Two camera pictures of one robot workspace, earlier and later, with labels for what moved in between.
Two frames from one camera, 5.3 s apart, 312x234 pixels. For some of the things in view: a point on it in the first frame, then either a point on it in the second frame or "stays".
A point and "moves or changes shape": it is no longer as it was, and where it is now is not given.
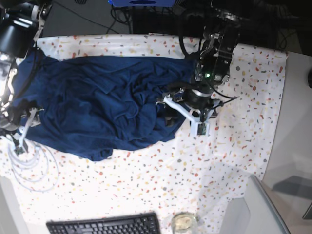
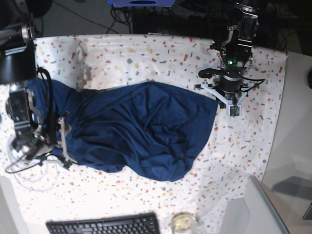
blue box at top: [126, 3] stays
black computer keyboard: [140, 223] stays
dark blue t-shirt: [99, 105] moves or changes shape
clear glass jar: [184, 223] stays
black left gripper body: [22, 109] → [47, 136]
